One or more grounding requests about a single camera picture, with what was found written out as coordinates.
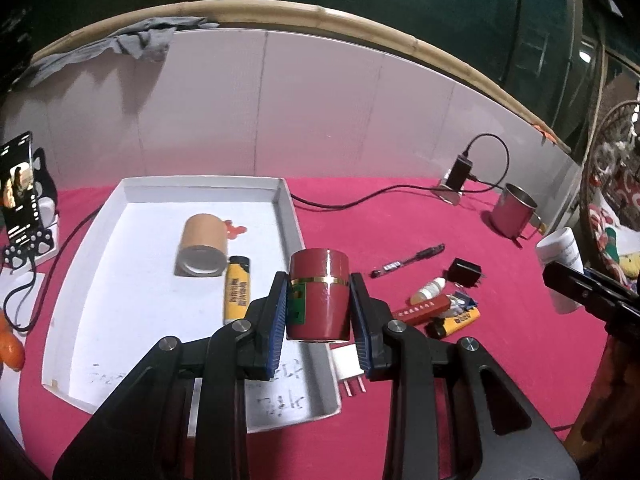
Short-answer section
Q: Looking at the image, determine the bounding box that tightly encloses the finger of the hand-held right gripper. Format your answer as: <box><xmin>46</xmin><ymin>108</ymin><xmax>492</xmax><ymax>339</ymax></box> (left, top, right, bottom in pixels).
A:
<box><xmin>584</xmin><ymin>267</ymin><xmax>640</xmax><ymax>307</ymax></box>
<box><xmin>542</xmin><ymin>261</ymin><xmax>640</xmax><ymax>328</ymax></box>

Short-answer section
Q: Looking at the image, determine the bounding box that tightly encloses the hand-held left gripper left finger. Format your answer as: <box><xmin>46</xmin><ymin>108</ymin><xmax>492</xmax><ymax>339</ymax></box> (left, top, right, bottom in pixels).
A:
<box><xmin>52</xmin><ymin>271</ymin><xmax>291</xmax><ymax>480</ymax></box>

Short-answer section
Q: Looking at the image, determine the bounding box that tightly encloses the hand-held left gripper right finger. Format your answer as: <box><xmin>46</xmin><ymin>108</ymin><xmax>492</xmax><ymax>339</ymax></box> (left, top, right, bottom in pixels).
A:
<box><xmin>348</xmin><ymin>272</ymin><xmax>581</xmax><ymax>480</ymax></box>

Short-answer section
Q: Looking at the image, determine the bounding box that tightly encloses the white plug charger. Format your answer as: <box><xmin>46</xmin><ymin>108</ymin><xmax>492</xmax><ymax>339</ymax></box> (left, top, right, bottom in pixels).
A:
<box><xmin>330</xmin><ymin>344</ymin><xmax>368</xmax><ymax>397</ymax></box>

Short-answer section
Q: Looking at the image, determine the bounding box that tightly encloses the dark red cylindrical can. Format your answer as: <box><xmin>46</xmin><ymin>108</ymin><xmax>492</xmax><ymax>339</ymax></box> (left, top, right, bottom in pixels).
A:
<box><xmin>285</xmin><ymin>248</ymin><xmax>352</xmax><ymax>343</ymax></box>

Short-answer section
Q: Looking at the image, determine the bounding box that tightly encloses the red rectangular box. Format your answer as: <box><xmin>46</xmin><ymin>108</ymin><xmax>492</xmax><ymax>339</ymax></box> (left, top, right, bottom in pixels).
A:
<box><xmin>391</xmin><ymin>294</ymin><xmax>453</xmax><ymax>328</ymax></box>

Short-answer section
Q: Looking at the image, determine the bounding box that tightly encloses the yellow lighter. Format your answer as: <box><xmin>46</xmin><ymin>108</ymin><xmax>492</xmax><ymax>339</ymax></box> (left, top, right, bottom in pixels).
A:
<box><xmin>425</xmin><ymin>306</ymin><xmax>482</xmax><ymax>338</ymax></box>
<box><xmin>222</xmin><ymin>256</ymin><xmax>252</xmax><ymax>326</ymax></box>

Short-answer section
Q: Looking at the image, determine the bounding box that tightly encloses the blue binder clip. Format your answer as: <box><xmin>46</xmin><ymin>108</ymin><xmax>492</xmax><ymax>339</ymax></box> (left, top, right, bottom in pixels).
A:
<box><xmin>445</xmin><ymin>290</ymin><xmax>478</xmax><ymax>317</ymax></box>

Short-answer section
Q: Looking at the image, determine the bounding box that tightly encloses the white shallow tray box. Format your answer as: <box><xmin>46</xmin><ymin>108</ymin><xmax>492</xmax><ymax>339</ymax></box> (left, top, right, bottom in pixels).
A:
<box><xmin>41</xmin><ymin>175</ymin><xmax>343</xmax><ymax>433</ymax></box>

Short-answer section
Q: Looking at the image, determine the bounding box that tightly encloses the person's right forearm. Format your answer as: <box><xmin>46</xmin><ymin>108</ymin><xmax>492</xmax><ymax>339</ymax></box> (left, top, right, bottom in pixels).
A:
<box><xmin>564</xmin><ymin>332</ymin><xmax>640</xmax><ymax>466</ymax></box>

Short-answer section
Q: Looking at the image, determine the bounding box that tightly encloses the colourful cloth bundle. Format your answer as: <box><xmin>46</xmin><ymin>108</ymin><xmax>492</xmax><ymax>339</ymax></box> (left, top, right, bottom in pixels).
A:
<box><xmin>589</xmin><ymin>130</ymin><xmax>640</xmax><ymax>278</ymax></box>

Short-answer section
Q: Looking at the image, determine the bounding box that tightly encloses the small white dropper bottle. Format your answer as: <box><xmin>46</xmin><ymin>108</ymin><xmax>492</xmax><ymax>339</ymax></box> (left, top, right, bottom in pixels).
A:
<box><xmin>410</xmin><ymin>277</ymin><xmax>447</xmax><ymax>305</ymax></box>

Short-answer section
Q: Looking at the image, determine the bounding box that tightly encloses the black pen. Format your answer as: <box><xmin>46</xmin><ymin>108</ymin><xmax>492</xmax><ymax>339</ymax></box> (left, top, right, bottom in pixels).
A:
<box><xmin>370</xmin><ymin>243</ymin><xmax>446</xmax><ymax>279</ymax></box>

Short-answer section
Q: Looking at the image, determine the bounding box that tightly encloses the pink metal mug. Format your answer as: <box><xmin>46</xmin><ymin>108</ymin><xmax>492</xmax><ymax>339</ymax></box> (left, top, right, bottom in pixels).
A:
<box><xmin>490</xmin><ymin>183</ymin><xmax>543</xmax><ymax>248</ymax></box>

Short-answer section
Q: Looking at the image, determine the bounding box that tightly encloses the brown cardboard cylinder can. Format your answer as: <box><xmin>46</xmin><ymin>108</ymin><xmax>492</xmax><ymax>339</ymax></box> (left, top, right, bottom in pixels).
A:
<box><xmin>175</xmin><ymin>213</ymin><xmax>229</xmax><ymax>278</ymax></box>

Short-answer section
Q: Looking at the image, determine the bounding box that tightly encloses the black plug charger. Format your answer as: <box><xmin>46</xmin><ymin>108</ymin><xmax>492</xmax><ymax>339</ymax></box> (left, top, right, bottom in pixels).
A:
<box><xmin>446</xmin><ymin>258</ymin><xmax>486</xmax><ymax>288</ymax></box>

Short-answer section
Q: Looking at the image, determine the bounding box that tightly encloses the black power adapter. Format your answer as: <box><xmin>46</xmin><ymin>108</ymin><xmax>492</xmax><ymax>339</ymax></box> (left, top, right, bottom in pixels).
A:
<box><xmin>445</xmin><ymin>156</ymin><xmax>473</xmax><ymax>192</ymax></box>

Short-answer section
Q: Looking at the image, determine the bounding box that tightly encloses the white backboard panel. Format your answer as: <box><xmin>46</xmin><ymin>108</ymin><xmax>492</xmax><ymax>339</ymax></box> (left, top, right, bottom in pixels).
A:
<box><xmin>0</xmin><ymin>27</ymin><xmax>583</xmax><ymax>241</ymax></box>

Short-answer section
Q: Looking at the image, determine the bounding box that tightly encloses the white paper sheet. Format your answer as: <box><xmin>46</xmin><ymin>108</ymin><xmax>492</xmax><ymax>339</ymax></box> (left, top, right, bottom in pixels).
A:
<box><xmin>0</xmin><ymin>272</ymin><xmax>51</xmax><ymax>361</ymax></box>

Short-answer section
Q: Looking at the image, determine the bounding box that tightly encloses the orange tangerine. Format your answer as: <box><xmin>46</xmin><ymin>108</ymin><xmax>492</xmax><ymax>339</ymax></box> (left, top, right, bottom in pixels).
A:
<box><xmin>0</xmin><ymin>310</ymin><xmax>26</xmax><ymax>372</ymax></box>

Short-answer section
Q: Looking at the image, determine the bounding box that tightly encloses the black and white phone stand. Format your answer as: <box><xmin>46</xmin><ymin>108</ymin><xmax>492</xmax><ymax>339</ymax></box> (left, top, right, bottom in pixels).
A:
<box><xmin>2</xmin><ymin>149</ymin><xmax>60</xmax><ymax>268</ymax></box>

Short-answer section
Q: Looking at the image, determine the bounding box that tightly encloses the black smartphone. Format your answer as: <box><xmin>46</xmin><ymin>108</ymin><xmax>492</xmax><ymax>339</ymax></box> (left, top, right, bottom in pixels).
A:
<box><xmin>0</xmin><ymin>131</ymin><xmax>36</xmax><ymax>247</ymax></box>

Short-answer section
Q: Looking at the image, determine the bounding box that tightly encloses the bamboo pole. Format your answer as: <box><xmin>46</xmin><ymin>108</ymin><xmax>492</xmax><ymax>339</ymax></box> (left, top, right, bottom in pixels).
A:
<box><xmin>32</xmin><ymin>0</ymin><xmax>573</xmax><ymax>153</ymax></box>

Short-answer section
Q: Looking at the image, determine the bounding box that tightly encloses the grey cloth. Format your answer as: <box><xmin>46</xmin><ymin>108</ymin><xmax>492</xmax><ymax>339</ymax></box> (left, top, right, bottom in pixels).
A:
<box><xmin>27</xmin><ymin>16</ymin><xmax>221</xmax><ymax>88</ymax></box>

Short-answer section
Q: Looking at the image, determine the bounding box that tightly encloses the dark glass window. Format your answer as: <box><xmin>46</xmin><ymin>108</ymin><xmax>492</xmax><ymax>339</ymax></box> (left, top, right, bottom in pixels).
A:
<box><xmin>200</xmin><ymin>0</ymin><xmax>640</xmax><ymax>161</ymax></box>

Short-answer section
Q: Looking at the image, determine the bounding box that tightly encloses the black charging cable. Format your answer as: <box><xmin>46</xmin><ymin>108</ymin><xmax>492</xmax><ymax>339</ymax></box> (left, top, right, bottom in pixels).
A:
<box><xmin>4</xmin><ymin>133</ymin><xmax>511</xmax><ymax>333</ymax></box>

